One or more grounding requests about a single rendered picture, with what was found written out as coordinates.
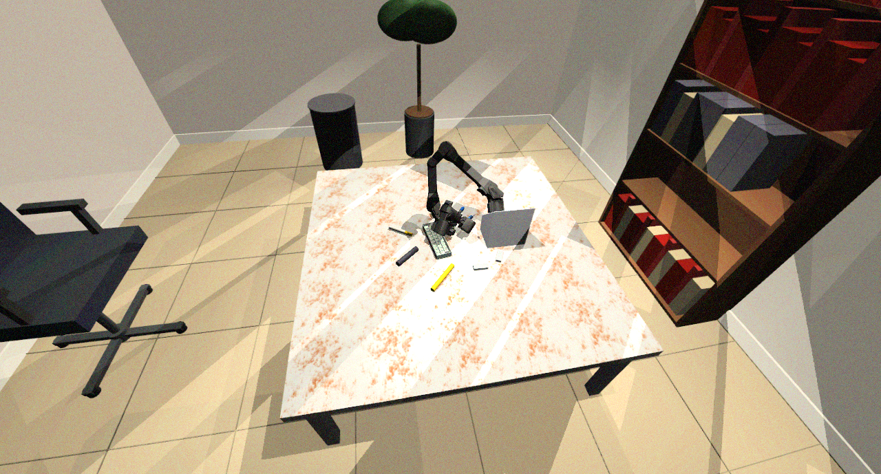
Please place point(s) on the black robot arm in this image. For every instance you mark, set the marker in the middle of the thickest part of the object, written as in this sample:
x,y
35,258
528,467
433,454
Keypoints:
x,y
485,186

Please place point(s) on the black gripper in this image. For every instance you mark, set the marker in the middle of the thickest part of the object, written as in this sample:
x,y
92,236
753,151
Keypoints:
x,y
466,224

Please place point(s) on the letter keyboard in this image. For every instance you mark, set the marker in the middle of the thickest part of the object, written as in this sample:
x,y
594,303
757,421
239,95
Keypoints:
x,y
437,242

